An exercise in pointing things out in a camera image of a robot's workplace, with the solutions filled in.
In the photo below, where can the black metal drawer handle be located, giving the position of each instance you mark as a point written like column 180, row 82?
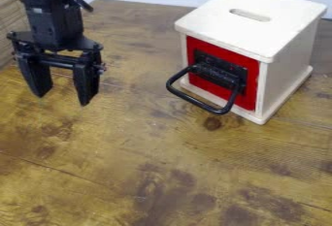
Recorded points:
column 211, row 76

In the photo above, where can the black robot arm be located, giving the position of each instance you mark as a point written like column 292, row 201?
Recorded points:
column 54, row 43

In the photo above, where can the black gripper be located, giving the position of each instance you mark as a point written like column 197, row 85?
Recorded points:
column 56, row 43

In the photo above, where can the white wooden box cabinet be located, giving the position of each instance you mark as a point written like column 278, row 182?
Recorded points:
column 270, row 30

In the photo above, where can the red drawer front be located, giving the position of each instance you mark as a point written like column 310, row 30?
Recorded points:
column 201, row 51

